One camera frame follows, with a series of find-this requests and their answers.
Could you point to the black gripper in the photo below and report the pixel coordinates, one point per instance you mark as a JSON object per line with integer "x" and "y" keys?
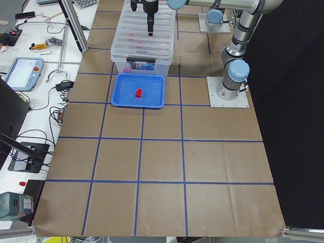
{"x": 150, "y": 7}

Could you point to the clear plastic box lid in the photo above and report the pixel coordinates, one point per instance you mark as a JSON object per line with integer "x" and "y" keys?
{"x": 158, "y": 46}

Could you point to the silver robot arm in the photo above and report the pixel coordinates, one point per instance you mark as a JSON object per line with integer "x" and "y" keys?
{"x": 203, "y": 55}
{"x": 214, "y": 16}

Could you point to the clear plastic storage box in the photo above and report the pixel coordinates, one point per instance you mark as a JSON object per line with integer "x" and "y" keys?
{"x": 160, "y": 67}

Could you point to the blue plastic tray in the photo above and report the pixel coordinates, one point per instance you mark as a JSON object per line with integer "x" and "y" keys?
{"x": 126, "y": 84}

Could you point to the black power adapter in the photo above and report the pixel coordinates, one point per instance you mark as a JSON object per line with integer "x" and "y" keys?
{"x": 64, "y": 85}

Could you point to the teach pendant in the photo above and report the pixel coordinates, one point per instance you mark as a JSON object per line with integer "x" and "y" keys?
{"x": 24, "y": 73}

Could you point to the black box latch handle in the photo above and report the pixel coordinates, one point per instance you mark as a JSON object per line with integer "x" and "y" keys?
{"x": 140, "y": 59}

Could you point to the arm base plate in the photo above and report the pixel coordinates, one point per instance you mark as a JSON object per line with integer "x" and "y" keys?
{"x": 205, "y": 26}
{"x": 221, "y": 97}

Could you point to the aluminium frame post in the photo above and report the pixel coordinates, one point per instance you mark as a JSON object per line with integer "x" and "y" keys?
{"x": 74, "y": 24}

